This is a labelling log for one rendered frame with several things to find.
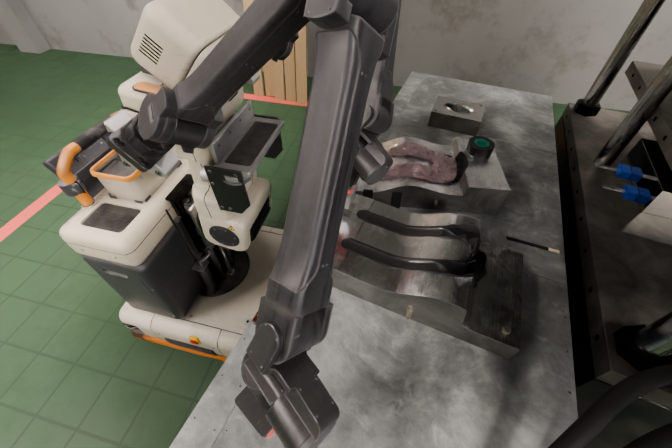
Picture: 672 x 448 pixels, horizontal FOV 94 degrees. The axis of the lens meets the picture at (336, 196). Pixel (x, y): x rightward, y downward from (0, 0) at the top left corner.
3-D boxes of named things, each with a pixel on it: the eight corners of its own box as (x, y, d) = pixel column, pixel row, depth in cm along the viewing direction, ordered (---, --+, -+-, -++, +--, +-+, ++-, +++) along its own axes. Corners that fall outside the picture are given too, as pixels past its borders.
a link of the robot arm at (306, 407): (314, 298, 41) (264, 315, 34) (378, 370, 35) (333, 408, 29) (278, 359, 45) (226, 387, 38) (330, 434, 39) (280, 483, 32)
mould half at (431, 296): (307, 276, 83) (304, 247, 74) (345, 210, 100) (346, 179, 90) (509, 359, 69) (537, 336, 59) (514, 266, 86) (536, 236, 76)
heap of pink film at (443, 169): (377, 184, 100) (379, 165, 95) (378, 150, 113) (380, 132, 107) (460, 191, 98) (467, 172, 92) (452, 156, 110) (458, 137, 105)
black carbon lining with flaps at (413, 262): (338, 252, 80) (338, 229, 74) (360, 210, 91) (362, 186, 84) (478, 305, 70) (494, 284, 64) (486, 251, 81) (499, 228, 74)
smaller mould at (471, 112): (427, 125, 135) (431, 111, 130) (434, 109, 144) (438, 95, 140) (475, 136, 129) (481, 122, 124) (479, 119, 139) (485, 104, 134)
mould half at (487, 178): (339, 201, 103) (339, 176, 95) (347, 153, 121) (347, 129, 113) (496, 215, 99) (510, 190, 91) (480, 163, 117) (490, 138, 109)
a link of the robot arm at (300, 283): (366, 5, 39) (309, -53, 30) (408, -1, 36) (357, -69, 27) (301, 326, 43) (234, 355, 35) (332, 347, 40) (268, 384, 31)
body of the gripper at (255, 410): (316, 377, 48) (315, 361, 42) (264, 440, 42) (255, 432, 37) (287, 347, 51) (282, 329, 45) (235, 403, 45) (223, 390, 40)
